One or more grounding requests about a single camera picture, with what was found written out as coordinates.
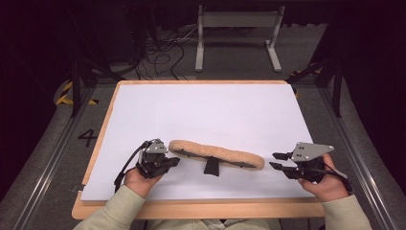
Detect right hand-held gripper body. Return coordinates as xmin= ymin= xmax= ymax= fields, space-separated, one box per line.
xmin=290 ymin=142 xmax=335 ymax=185

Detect tan fleece black-lined cover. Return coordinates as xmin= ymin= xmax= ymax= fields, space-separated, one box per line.
xmin=168 ymin=139 xmax=265 ymax=177

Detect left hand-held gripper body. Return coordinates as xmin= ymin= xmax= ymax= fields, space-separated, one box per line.
xmin=136 ymin=138 xmax=169 ymax=179

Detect right hand-held gripper cable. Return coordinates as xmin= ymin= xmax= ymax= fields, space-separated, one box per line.
xmin=323 ymin=163 xmax=354 ymax=195

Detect left hand-held gripper cable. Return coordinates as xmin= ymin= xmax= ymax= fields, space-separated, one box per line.
xmin=113 ymin=141 xmax=150 ymax=194

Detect wooden table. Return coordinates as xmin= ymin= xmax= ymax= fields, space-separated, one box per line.
xmin=72 ymin=80 xmax=326 ymax=220

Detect person's torso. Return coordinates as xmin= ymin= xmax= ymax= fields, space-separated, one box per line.
xmin=145 ymin=218 xmax=282 ymax=230

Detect grey metal stand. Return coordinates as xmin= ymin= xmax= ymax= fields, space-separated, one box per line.
xmin=194 ymin=4 xmax=286 ymax=73

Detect black tripod stand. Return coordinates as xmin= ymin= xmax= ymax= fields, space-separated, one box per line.
xmin=65 ymin=6 xmax=126 ymax=118
xmin=286 ymin=56 xmax=345 ymax=118

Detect white table sheet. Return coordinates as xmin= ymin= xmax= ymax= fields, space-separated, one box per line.
xmin=80 ymin=83 xmax=315 ymax=202

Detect yellow black floor tape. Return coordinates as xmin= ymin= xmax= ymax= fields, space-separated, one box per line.
xmin=290 ymin=69 xmax=322 ymax=99
xmin=56 ymin=80 xmax=99 ymax=106

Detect aluminium floor rail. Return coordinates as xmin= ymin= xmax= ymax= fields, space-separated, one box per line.
xmin=11 ymin=85 xmax=98 ymax=230
xmin=318 ymin=85 xmax=397 ymax=230

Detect black floor cables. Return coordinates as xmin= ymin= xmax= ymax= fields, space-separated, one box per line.
xmin=133 ymin=24 xmax=199 ymax=81

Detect person's left hand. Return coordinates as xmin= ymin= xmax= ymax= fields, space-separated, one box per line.
xmin=124 ymin=167 xmax=164 ymax=199

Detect hand-held gripper cable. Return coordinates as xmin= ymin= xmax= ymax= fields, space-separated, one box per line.
xmin=113 ymin=141 xmax=150 ymax=194
xmin=323 ymin=163 xmax=354 ymax=195

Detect person's right hand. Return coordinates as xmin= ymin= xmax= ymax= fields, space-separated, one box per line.
xmin=298 ymin=153 xmax=350 ymax=203

